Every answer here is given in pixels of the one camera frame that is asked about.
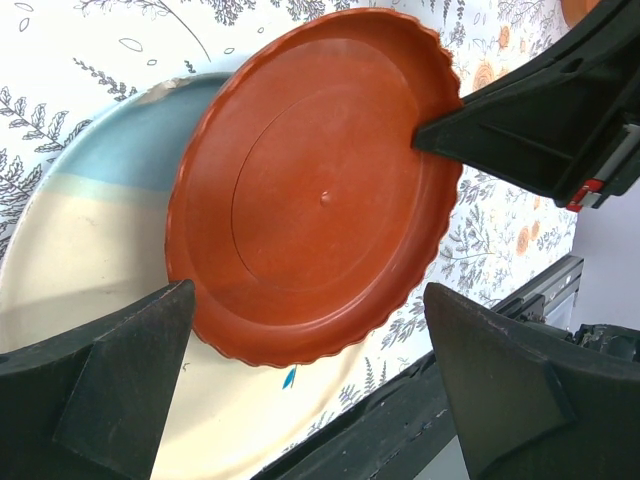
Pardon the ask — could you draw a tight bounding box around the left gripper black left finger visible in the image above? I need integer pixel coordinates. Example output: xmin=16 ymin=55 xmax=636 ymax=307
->
xmin=1 ymin=280 xmax=195 ymax=479

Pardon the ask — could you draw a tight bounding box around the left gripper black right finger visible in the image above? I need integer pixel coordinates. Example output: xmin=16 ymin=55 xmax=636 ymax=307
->
xmin=424 ymin=283 xmax=639 ymax=479

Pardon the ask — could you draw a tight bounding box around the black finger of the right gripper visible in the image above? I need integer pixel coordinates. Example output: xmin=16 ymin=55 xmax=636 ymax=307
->
xmin=413 ymin=1 xmax=639 ymax=212

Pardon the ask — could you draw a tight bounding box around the cream plate with blue rim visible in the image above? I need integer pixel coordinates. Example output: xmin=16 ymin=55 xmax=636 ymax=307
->
xmin=0 ymin=72 xmax=401 ymax=480

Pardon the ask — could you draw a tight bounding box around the red brown bowl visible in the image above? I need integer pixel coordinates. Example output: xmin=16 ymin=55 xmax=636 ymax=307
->
xmin=165 ymin=8 xmax=462 ymax=368

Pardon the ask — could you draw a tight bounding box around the orange plastic bin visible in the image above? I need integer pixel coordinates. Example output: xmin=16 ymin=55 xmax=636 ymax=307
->
xmin=560 ymin=0 xmax=599 ymax=28

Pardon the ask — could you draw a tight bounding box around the aluminium rail frame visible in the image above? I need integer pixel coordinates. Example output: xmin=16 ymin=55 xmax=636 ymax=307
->
xmin=491 ymin=254 xmax=584 ymax=323

